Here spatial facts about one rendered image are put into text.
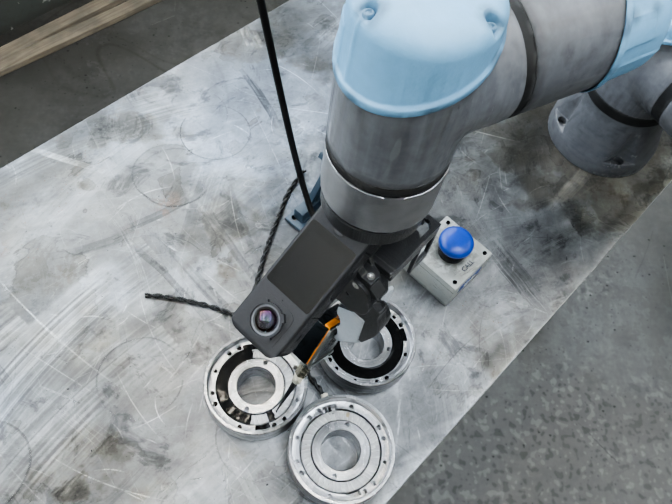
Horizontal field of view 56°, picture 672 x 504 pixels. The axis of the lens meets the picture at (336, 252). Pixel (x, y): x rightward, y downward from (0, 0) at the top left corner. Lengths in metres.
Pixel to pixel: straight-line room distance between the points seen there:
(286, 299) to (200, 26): 1.84
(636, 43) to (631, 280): 1.56
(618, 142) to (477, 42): 0.64
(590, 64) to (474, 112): 0.07
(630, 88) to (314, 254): 0.53
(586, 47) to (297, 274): 0.22
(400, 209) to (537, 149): 0.58
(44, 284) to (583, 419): 1.29
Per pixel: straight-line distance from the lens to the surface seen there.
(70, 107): 2.03
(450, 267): 0.73
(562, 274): 0.83
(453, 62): 0.28
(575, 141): 0.92
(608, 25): 0.37
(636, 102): 0.87
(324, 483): 0.64
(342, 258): 0.42
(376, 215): 0.37
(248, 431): 0.64
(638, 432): 1.75
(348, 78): 0.31
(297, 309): 0.43
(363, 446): 0.65
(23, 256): 0.80
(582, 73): 0.37
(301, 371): 0.61
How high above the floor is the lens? 1.46
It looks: 60 degrees down
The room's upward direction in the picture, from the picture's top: 12 degrees clockwise
